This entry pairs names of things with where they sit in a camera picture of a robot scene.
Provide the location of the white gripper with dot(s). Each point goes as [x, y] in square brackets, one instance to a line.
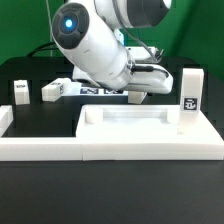
[147, 77]

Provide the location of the white desk top tray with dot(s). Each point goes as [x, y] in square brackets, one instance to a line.
[145, 123]

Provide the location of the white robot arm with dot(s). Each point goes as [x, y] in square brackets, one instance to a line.
[84, 31]

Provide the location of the marker tag sheet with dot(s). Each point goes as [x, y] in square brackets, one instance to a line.
[78, 89]

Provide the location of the white U-shaped fence frame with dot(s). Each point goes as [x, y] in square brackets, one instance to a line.
[73, 148]

